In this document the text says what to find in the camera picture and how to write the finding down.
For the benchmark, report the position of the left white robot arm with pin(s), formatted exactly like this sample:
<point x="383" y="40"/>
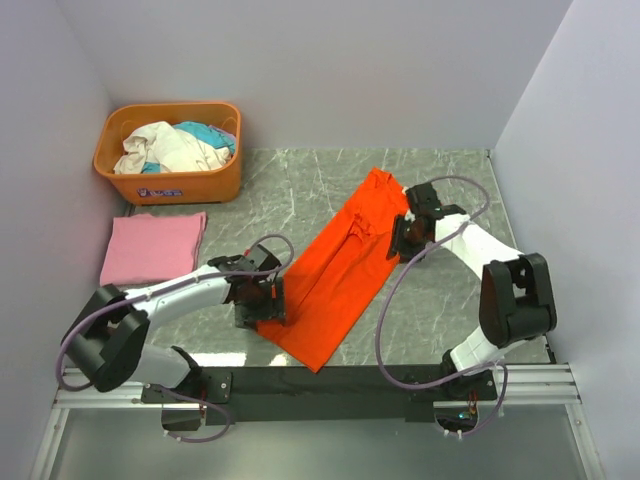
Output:
<point x="108" y="340"/>

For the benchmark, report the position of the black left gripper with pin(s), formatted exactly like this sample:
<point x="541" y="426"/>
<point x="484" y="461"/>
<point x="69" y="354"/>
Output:
<point x="273" y="308"/>

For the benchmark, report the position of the orange t shirt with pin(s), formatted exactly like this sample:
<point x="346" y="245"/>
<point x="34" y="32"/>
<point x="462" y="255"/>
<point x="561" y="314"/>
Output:
<point x="335" y="279"/>

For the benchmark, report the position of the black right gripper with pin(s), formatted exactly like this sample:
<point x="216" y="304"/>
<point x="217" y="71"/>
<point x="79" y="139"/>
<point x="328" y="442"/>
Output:
<point x="398" y="243"/>

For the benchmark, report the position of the white cream garment in tub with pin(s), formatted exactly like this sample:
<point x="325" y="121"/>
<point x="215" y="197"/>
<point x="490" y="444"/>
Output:
<point x="135" y="151"/>

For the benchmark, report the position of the teal garment in tub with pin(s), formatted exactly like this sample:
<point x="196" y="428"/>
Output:
<point x="187" y="147"/>

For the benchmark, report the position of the orange plastic laundry tub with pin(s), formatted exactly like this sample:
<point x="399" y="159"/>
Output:
<point x="216" y="186"/>

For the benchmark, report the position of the folded pink t shirt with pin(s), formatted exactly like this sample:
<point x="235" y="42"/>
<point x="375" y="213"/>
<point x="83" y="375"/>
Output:
<point x="145" y="249"/>

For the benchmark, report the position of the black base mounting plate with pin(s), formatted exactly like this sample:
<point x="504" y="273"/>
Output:
<point x="255" y="394"/>

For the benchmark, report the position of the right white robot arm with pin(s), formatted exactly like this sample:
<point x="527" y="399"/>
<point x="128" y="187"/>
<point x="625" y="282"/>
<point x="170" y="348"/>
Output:
<point x="516" y="296"/>

